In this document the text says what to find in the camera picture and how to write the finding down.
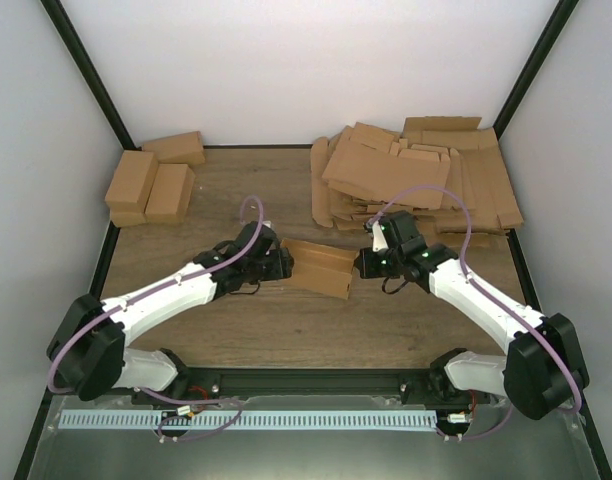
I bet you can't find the brown cardboard box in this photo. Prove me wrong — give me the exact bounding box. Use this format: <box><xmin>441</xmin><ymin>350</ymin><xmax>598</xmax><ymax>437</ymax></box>
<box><xmin>281</xmin><ymin>238</ymin><xmax>357</xmax><ymax>300</ymax></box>

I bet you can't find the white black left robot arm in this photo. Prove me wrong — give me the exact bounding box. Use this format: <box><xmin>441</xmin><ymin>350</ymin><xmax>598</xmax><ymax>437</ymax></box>
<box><xmin>47</xmin><ymin>222</ymin><xmax>294</xmax><ymax>404</ymax></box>

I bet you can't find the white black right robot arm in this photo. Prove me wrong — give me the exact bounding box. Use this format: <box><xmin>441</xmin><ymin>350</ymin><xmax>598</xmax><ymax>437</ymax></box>
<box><xmin>354</xmin><ymin>211</ymin><xmax>589</xmax><ymax>420</ymax></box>

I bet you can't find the folded cardboard box middle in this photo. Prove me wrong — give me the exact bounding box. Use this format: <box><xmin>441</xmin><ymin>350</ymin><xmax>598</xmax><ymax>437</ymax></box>
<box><xmin>145</xmin><ymin>164</ymin><xmax>195</xmax><ymax>224</ymax></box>

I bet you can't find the folded cardboard box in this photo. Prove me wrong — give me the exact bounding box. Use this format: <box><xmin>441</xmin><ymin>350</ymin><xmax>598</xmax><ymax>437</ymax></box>
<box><xmin>141</xmin><ymin>131</ymin><xmax>206</xmax><ymax>166</ymax></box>
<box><xmin>145</xmin><ymin>164</ymin><xmax>195</xmax><ymax>224</ymax></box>
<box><xmin>105</xmin><ymin>151</ymin><xmax>158</xmax><ymax>213</ymax></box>

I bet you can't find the folded cardboard box back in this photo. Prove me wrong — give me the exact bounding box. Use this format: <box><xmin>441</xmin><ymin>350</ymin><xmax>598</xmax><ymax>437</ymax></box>
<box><xmin>141</xmin><ymin>131</ymin><xmax>206</xmax><ymax>166</ymax></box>

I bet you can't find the folded cardboard box left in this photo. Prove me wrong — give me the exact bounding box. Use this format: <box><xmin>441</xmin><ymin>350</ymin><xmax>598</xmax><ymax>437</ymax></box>
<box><xmin>105</xmin><ymin>151</ymin><xmax>158</xmax><ymax>213</ymax></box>

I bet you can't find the stack of flat cardboard blanks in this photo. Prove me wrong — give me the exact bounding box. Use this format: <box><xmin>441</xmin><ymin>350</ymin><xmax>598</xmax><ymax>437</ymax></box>
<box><xmin>310</xmin><ymin>116</ymin><xmax>524</xmax><ymax>239</ymax></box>

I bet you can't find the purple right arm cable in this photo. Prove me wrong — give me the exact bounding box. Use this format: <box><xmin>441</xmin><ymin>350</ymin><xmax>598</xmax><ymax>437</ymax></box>
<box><xmin>368</xmin><ymin>184</ymin><xmax>585</xmax><ymax>444</ymax></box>

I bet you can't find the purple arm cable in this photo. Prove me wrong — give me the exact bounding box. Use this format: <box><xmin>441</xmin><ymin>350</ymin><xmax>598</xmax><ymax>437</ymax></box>
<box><xmin>368</xmin><ymin>184</ymin><xmax>585</xmax><ymax>444</ymax></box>
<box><xmin>46</xmin><ymin>195</ymin><xmax>267</xmax><ymax>444</ymax></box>

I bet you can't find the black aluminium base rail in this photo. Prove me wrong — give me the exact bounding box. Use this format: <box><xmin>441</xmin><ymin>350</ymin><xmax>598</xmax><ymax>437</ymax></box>
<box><xmin>49</xmin><ymin>367</ymin><xmax>577</xmax><ymax>406</ymax></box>

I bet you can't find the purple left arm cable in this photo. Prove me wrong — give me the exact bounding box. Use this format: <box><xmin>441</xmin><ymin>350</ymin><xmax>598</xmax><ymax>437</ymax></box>
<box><xmin>46</xmin><ymin>195</ymin><xmax>267</xmax><ymax>444</ymax></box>

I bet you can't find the light blue slotted cable duct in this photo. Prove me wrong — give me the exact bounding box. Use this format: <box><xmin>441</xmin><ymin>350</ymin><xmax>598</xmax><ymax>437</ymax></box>
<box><xmin>58</xmin><ymin>409</ymin><xmax>437</xmax><ymax>432</ymax></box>

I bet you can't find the black right frame post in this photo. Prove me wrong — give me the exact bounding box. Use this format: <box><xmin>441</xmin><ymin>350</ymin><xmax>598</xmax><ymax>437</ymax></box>
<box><xmin>493</xmin><ymin>0</ymin><xmax>579</xmax><ymax>139</ymax></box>

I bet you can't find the black frame post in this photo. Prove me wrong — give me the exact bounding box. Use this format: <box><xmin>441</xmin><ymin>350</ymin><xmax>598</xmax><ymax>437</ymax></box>
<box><xmin>40</xmin><ymin>0</ymin><xmax>138</xmax><ymax>151</ymax></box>
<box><xmin>493</xmin><ymin>0</ymin><xmax>579</xmax><ymax>139</ymax></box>

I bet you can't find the black left frame post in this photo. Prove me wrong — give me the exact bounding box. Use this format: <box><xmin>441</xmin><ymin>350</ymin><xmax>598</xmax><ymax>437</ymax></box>
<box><xmin>40</xmin><ymin>0</ymin><xmax>138</xmax><ymax>151</ymax></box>

